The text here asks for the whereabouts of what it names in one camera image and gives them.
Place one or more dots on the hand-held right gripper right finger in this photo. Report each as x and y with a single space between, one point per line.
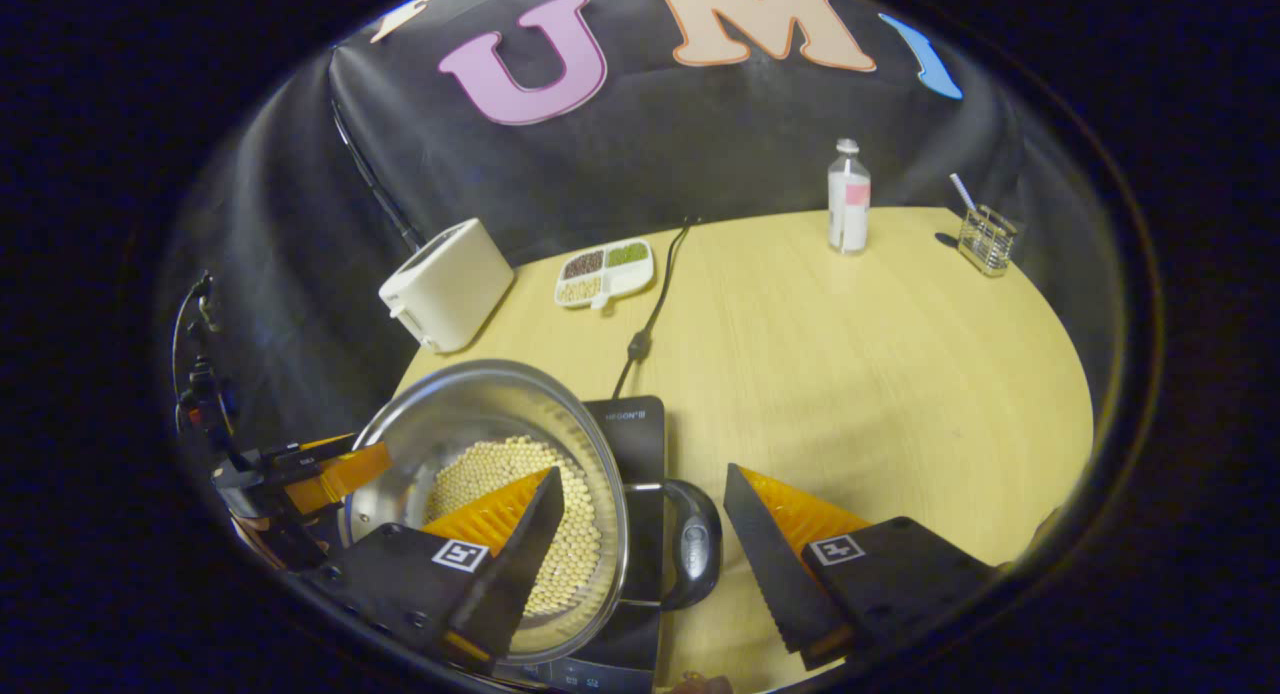
765 564

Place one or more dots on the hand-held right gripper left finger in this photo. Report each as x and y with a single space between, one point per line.
520 564

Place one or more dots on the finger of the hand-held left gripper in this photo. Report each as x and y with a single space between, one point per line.
340 479

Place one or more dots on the stainless steel pot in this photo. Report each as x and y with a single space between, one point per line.
470 404

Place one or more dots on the black induction cooktop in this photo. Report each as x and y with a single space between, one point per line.
635 444

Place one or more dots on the pile of yellow soybeans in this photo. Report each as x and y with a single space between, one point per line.
480 474

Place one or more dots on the white toaster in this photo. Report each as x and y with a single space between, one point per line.
450 284

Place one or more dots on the white divided grain dish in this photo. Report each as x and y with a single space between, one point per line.
600 284

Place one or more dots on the metal backdrop stand pole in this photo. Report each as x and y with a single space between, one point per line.
375 179

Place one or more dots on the clear bottle pink label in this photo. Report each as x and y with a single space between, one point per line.
848 214

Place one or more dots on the square glass holder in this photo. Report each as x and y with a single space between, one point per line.
988 242

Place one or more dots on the striped straw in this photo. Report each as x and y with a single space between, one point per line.
960 189

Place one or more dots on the black backdrop cloth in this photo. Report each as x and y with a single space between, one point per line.
700 144

